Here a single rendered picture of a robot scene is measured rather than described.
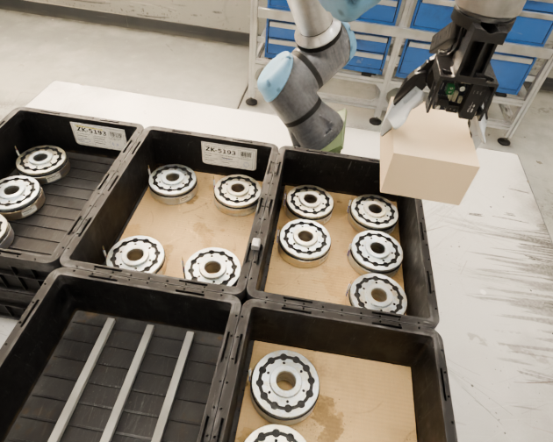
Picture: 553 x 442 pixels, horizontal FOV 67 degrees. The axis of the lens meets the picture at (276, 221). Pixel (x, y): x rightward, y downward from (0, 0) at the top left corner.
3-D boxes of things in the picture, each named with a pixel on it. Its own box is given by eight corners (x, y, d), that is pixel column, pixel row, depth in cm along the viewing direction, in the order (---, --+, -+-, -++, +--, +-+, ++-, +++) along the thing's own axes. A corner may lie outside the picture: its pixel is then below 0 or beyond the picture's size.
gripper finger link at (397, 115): (368, 141, 61) (420, 100, 55) (369, 119, 65) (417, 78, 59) (382, 153, 62) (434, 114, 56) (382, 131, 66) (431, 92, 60)
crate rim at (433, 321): (278, 153, 93) (279, 144, 91) (413, 173, 91) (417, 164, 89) (243, 304, 65) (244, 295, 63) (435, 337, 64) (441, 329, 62)
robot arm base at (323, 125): (298, 133, 124) (279, 108, 118) (343, 109, 116) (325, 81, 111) (294, 163, 113) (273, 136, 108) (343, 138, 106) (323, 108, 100)
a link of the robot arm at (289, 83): (275, 120, 115) (244, 81, 108) (310, 87, 115) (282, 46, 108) (292, 127, 104) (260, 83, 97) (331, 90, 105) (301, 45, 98)
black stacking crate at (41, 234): (35, 149, 102) (18, 108, 94) (153, 167, 101) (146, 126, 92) (-84, 278, 75) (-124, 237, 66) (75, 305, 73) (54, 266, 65)
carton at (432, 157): (379, 133, 75) (391, 96, 69) (447, 145, 74) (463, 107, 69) (380, 192, 64) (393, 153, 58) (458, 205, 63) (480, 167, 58)
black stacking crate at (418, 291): (276, 185, 99) (280, 146, 91) (399, 204, 98) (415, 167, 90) (243, 334, 72) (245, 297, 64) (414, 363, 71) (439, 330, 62)
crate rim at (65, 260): (147, 133, 94) (147, 124, 92) (278, 153, 93) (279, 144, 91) (59, 274, 66) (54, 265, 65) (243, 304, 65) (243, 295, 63)
